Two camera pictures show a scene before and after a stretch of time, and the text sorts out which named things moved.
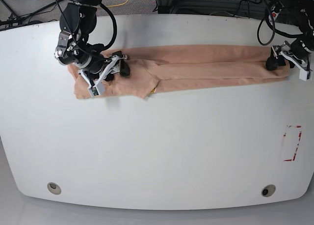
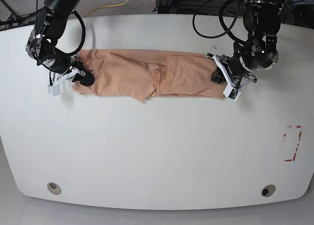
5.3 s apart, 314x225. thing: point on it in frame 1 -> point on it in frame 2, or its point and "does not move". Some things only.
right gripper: (298, 54) -> (258, 53)
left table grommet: (54, 188) does not move
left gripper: (94, 67) -> (62, 68)
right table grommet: (268, 190) does not move
